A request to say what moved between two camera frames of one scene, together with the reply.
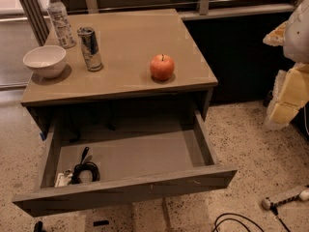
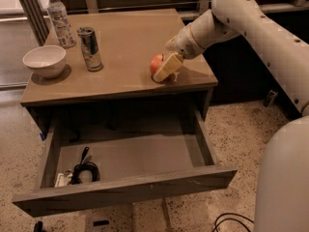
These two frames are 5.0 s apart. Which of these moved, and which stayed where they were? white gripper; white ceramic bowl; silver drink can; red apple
Moved: white gripper
Stayed: silver drink can; red apple; white ceramic bowl
